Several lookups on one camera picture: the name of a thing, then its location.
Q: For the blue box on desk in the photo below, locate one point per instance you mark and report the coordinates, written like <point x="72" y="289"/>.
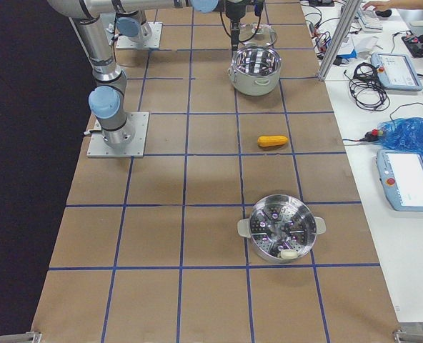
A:
<point x="347" y="52"/>

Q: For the aluminium frame post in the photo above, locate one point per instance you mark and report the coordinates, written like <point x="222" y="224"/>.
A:
<point x="342" y="29"/>

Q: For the yellow corn cob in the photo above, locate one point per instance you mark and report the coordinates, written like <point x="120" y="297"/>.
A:
<point x="272" y="140"/>

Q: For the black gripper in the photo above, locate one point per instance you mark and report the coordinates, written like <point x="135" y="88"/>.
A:
<point x="234" y="11"/>

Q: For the person hand at desk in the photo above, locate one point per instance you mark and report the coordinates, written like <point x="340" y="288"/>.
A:
<point x="378" y="5"/>

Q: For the teach pendant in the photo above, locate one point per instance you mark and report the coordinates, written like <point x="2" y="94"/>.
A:
<point x="396" y="72"/>
<point x="401" y="176"/>

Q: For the teach pendant near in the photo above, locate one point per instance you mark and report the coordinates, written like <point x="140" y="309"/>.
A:
<point x="401" y="176"/>

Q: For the red emergency stop button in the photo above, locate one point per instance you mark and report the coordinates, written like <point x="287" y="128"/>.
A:
<point x="372" y="136"/>

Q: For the blue plastic bag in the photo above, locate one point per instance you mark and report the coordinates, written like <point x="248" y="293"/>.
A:
<point x="402" y="135"/>

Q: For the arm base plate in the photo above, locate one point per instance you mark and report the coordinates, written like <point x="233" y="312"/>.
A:
<point x="129" y="141"/>
<point x="136" y="36"/>

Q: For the teach pendant far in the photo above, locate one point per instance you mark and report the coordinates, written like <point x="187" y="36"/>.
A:
<point x="396" y="72"/>

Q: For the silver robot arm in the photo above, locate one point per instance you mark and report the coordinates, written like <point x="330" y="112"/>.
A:
<point x="106" y="101"/>
<point x="201" y="6"/>

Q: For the steel steamer basket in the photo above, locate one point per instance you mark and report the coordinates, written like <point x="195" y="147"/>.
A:
<point x="281" y="228"/>

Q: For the glass pot lid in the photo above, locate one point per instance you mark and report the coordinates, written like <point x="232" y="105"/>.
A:
<point x="257" y="35"/>

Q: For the pale green electric pot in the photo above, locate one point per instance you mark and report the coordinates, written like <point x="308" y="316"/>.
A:
<point x="255" y="70"/>

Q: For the white paper box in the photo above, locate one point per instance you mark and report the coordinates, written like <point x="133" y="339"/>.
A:
<point x="365" y="46"/>

